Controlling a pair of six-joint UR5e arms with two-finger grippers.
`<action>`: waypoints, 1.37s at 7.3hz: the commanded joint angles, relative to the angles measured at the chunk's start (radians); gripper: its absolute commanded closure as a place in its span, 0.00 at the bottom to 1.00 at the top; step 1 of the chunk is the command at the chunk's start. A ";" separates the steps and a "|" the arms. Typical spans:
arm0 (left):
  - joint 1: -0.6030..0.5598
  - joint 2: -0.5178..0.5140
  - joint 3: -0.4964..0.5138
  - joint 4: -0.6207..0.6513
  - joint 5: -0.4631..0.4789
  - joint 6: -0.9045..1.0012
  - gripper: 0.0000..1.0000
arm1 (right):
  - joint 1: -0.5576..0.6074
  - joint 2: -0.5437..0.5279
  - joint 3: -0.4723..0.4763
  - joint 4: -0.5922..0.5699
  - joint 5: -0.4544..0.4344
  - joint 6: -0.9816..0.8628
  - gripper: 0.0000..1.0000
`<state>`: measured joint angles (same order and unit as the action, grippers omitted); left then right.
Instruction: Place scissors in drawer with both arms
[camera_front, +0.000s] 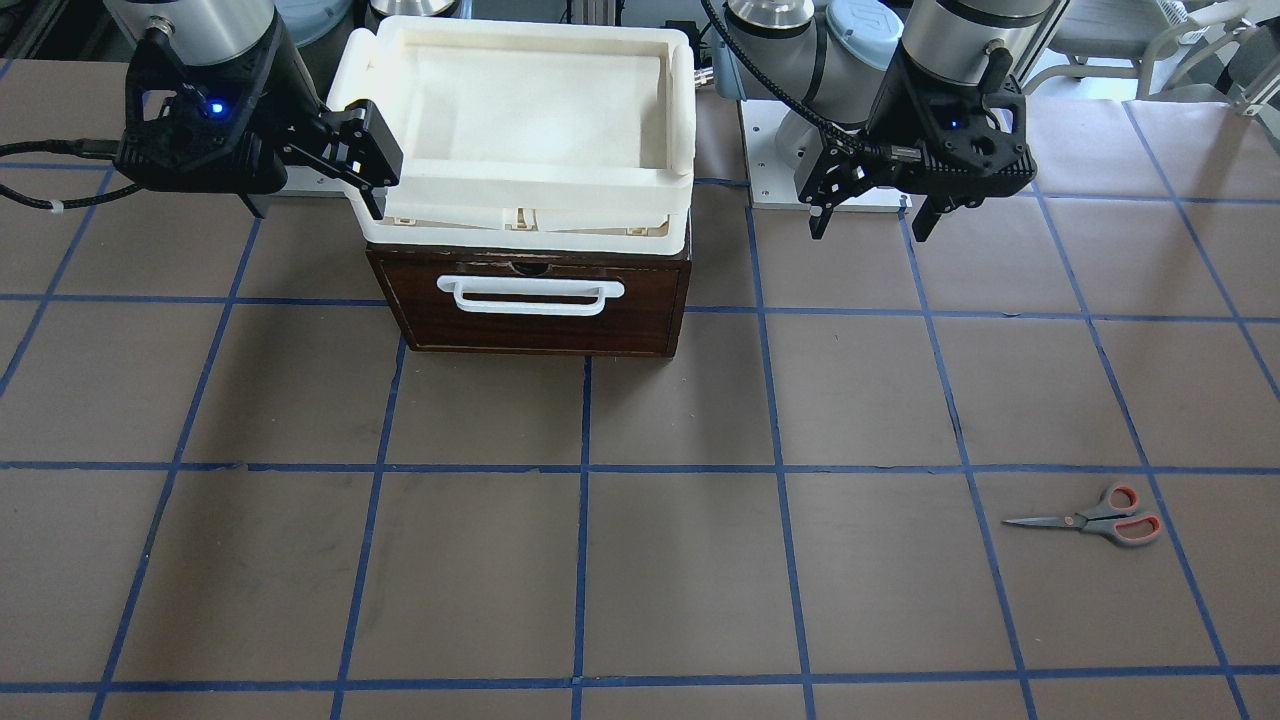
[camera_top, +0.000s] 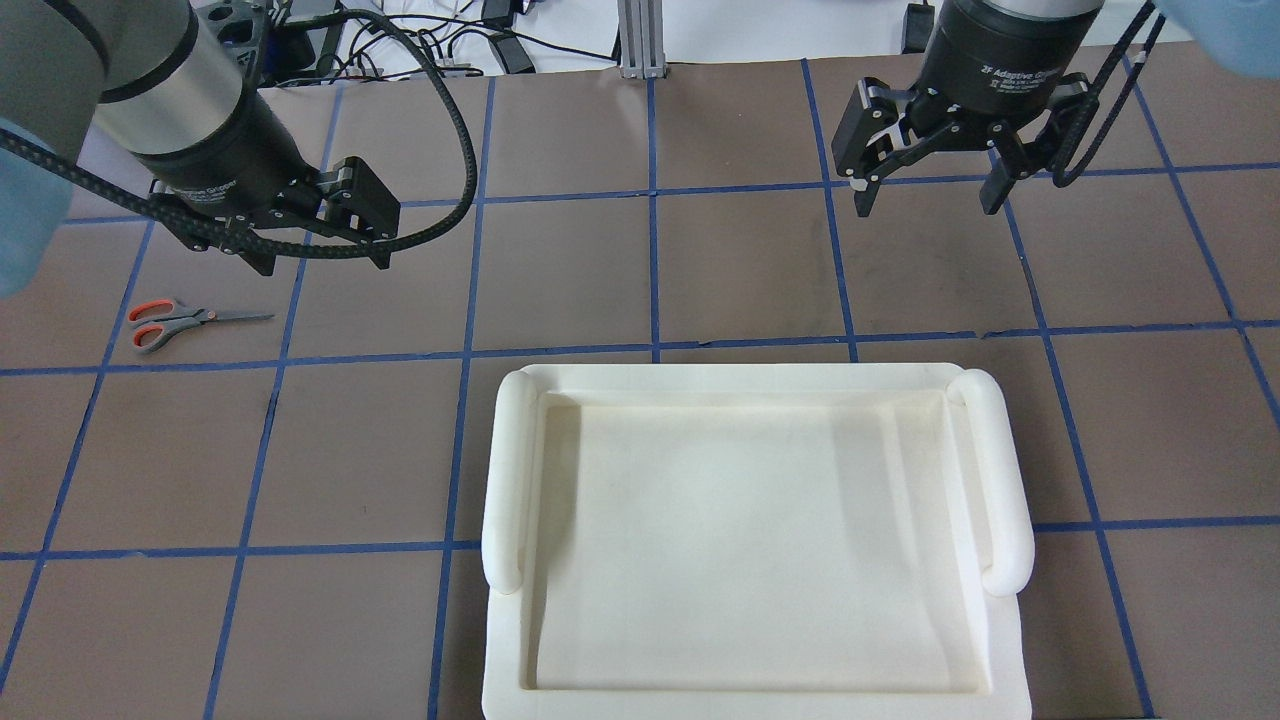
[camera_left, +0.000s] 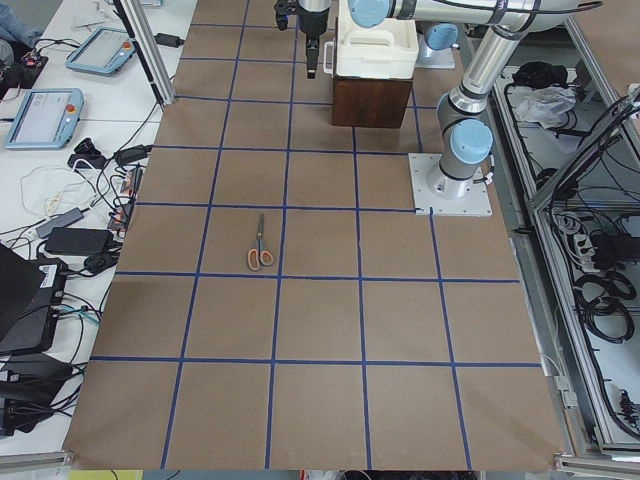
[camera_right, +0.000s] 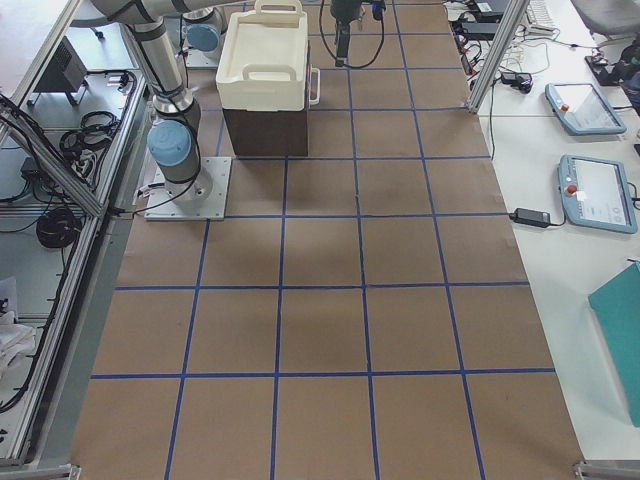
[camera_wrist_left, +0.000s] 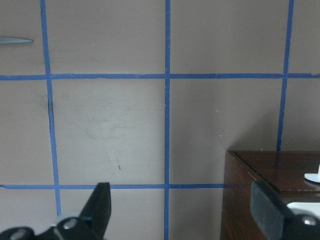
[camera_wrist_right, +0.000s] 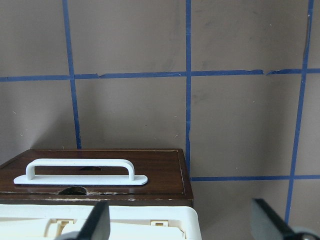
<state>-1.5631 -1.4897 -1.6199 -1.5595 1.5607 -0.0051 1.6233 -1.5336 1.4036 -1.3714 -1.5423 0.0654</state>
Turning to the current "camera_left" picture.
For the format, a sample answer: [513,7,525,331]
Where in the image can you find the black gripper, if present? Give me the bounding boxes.
[274,0,319,79]

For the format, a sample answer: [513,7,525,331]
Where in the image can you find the dark wooden drawer box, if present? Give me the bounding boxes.
[331,76,413,129]

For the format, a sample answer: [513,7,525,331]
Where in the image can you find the orange handled black scissors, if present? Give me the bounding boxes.
[246,213,274,272]

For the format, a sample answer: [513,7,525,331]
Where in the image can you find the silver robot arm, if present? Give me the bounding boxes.
[274,0,331,79]
[348,1,578,200]

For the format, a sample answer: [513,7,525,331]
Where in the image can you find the white plastic tray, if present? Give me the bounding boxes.
[332,14,418,80]

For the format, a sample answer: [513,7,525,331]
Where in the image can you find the blue teach pendant far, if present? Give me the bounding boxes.
[65,27,135,76]

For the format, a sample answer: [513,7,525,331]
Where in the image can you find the blue teach pendant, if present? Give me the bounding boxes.
[65,27,135,76]
[4,88,84,150]

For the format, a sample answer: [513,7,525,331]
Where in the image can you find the crumpled white cloth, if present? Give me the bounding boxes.
[514,86,576,129]

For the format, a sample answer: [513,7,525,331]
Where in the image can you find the blue teach pendant near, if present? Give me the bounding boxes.
[4,88,84,150]

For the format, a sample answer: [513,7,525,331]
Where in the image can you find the black power adapter brick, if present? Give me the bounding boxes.
[44,227,113,256]

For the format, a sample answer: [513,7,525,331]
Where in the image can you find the black laptop computer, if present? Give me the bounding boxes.
[1,246,67,355]

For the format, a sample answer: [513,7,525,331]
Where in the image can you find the white drawer handle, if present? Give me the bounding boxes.
[322,41,335,76]

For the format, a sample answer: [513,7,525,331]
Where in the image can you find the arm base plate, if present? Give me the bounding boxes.
[415,36,455,70]
[408,153,492,217]

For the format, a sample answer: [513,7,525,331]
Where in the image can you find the aluminium frame post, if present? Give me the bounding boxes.
[114,0,175,106]

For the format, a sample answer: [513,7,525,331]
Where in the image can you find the aluminium side frame rack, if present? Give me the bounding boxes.
[492,14,639,458]

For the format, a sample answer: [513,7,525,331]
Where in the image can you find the white coiled cable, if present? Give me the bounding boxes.
[20,166,97,220]

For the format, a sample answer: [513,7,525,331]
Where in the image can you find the black bundled cables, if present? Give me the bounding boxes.
[569,269,639,346]

